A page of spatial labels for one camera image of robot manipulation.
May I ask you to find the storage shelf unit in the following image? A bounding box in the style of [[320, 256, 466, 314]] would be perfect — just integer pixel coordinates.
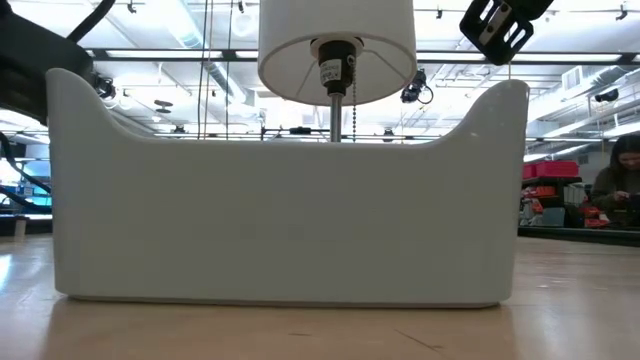
[[519, 174, 596, 229]]

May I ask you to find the black overhead rig beam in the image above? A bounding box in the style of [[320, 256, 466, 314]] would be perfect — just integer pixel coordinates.
[[84, 47, 640, 65]]

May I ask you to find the white cylindrical bucket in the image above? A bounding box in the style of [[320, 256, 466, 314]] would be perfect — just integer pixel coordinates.
[[257, 0, 418, 144]]

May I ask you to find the grey plastic bin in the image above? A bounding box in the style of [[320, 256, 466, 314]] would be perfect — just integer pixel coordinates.
[[45, 68, 530, 309]]

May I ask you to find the black mounted camera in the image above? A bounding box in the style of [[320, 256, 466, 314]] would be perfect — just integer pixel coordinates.
[[92, 73, 117, 100], [399, 68, 434, 105]]

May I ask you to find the person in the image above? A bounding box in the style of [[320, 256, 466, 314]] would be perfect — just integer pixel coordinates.
[[589, 134, 640, 227]]

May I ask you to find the red plastic storage bin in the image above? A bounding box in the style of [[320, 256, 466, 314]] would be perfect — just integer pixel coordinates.
[[535, 160, 580, 179]]

